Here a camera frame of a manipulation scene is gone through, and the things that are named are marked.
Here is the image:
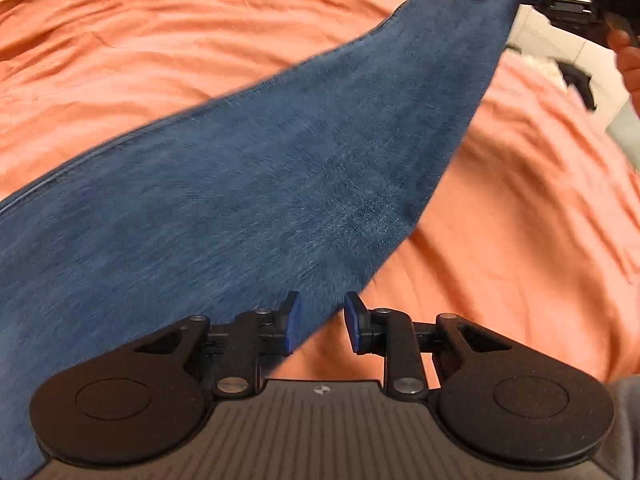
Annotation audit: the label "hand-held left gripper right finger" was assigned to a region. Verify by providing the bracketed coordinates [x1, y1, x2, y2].
[344, 291, 514, 396]

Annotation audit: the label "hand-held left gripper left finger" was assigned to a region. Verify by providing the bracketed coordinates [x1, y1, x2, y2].
[134, 291, 303, 399]

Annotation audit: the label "blue denim pants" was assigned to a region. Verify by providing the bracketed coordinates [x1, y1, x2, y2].
[0, 0, 532, 480]

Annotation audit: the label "person's right hand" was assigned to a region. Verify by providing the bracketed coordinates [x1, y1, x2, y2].
[605, 28, 640, 95]

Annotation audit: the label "white furniture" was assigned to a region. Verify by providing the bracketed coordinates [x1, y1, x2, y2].
[502, 0, 640, 141]

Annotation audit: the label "black object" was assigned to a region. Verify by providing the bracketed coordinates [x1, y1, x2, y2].
[556, 60, 598, 111]

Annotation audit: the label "person's grey clothing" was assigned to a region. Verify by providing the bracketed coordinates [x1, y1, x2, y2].
[594, 374, 640, 480]

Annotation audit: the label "orange bed sheet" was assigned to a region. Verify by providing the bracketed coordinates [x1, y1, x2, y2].
[0, 0, 640, 392]

